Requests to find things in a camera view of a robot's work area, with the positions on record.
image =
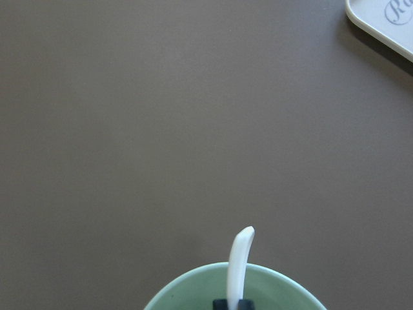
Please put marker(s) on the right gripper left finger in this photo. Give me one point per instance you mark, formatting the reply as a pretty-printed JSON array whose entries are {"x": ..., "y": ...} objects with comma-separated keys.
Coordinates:
[{"x": 220, "y": 304}]

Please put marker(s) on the mint green bowl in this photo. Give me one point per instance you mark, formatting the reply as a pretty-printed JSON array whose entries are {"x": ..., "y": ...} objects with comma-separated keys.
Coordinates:
[{"x": 268, "y": 289}]

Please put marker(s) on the white ceramic spoon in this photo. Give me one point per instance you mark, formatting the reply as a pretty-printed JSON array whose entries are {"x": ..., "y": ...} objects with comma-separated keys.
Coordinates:
[{"x": 237, "y": 265}]

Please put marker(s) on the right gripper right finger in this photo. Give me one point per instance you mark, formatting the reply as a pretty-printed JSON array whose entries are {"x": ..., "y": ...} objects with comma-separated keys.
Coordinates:
[{"x": 245, "y": 304}]

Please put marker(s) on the cream rabbit tray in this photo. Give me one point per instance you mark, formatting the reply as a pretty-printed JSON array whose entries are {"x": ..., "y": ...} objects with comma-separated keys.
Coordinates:
[{"x": 388, "y": 21}]

